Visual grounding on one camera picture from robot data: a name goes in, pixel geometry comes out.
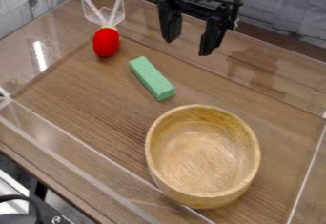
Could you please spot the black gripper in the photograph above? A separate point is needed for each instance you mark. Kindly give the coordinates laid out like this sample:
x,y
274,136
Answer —
x,y
221,11

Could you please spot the red strawberry toy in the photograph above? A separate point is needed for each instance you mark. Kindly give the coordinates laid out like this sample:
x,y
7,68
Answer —
x,y
106,41

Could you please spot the green rectangular block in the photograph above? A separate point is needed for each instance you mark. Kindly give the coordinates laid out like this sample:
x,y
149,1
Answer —
x,y
159,86

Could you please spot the wooden bowl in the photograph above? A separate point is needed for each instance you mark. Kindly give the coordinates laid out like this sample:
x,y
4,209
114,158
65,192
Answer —
x,y
204,155

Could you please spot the clear acrylic corner bracket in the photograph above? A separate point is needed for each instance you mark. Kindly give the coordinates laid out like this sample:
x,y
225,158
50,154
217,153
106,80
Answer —
x,y
103,16

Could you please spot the clear acrylic tray wall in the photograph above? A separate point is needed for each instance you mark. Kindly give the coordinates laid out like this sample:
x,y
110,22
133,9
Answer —
x,y
78,112

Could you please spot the black metal table frame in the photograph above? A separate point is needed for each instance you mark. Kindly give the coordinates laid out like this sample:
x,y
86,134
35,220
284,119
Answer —
x,y
50,215

